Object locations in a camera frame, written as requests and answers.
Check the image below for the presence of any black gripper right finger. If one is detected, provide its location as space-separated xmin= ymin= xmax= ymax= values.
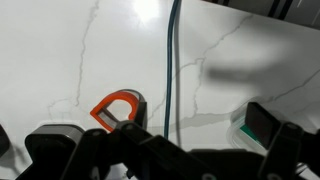
xmin=244 ymin=101 xmax=320 ymax=180

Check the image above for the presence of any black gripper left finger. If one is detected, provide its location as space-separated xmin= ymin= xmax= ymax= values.
xmin=15 ymin=119 xmax=218 ymax=180

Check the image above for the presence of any orange heart cookie cutter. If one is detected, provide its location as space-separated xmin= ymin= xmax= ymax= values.
xmin=89 ymin=88 xmax=148 ymax=133

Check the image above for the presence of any dark grey striped panel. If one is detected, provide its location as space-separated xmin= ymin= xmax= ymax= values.
xmin=202 ymin=0 xmax=320 ymax=32

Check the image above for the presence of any thin dark power cable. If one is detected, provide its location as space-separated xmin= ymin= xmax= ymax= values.
xmin=162 ymin=0 xmax=183 ymax=140

